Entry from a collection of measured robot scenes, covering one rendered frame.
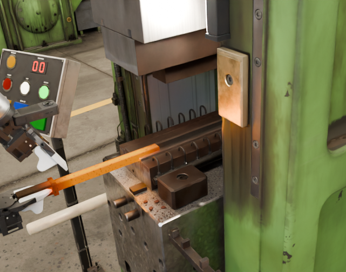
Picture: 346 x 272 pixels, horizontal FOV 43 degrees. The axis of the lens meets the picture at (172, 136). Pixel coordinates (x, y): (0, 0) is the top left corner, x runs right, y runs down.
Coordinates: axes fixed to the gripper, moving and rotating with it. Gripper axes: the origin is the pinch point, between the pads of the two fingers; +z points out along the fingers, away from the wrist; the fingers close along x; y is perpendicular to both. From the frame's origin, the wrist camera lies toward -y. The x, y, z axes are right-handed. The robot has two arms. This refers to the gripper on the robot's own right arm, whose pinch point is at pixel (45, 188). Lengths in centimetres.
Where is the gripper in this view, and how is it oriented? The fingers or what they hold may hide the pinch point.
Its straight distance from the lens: 124.0
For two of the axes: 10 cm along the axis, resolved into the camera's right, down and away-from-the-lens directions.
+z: 8.4, -3.0, 4.4
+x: 5.3, 3.6, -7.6
